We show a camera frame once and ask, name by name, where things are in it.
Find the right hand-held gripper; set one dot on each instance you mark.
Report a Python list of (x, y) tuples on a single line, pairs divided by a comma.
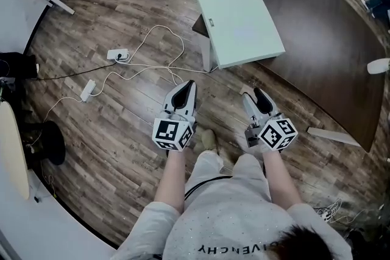
[(274, 134)]

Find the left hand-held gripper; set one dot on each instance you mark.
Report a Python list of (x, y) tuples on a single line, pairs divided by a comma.
[(167, 131)]

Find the pale green box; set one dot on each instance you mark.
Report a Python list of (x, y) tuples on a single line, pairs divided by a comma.
[(240, 24)]

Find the person's left forearm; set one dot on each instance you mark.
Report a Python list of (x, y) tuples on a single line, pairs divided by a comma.
[(172, 179)]

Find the person's right forearm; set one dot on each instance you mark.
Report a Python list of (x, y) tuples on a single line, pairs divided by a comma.
[(281, 179)]

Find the person's beige shoe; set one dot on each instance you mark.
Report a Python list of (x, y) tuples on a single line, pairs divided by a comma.
[(207, 140)]

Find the person's light trousers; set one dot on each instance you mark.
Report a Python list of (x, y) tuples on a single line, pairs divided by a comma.
[(207, 167)]

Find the white power strip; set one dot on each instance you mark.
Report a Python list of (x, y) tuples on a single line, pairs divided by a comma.
[(87, 90), (117, 54)]

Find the person's white shirt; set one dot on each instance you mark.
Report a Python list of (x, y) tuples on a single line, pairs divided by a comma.
[(228, 222)]

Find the black round table base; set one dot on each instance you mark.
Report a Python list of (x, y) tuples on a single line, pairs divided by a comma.
[(55, 143)]

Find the black bag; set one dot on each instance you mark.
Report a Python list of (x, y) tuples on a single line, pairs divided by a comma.
[(18, 65)]

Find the round white table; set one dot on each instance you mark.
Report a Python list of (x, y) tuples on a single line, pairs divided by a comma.
[(13, 149)]

